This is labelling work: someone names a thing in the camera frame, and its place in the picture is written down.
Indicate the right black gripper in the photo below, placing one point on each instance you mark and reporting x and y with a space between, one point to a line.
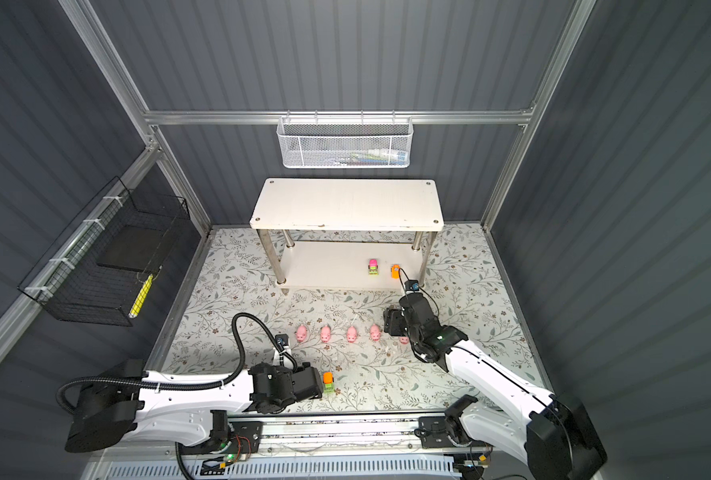
392 316

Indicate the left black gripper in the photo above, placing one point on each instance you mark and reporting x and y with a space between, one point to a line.
307 369

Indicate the green orange mixer toy truck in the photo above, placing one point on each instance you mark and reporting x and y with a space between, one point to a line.
328 382

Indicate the green pink mixer toy truck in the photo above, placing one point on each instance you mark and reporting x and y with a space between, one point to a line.
373 267

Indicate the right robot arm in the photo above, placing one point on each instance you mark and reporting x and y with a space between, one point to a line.
551 434

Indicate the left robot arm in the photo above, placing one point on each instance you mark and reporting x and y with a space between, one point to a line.
130 403

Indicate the white two-tier shelf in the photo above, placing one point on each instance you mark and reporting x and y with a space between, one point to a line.
286 205

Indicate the yellow tag on basket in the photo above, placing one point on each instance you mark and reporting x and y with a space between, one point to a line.
140 298

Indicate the pens in white basket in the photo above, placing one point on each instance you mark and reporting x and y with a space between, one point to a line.
388 158

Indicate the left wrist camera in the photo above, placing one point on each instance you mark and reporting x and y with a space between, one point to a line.
282 342

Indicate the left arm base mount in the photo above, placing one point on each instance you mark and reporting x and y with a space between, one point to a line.
241 437

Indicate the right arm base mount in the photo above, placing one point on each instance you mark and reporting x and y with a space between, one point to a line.
436 431

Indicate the white cable duct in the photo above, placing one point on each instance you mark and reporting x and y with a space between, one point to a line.
412 466

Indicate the white wire mesh basket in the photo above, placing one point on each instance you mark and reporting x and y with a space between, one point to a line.
308 145

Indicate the black wire basket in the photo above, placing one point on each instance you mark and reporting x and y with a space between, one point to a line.
95 276

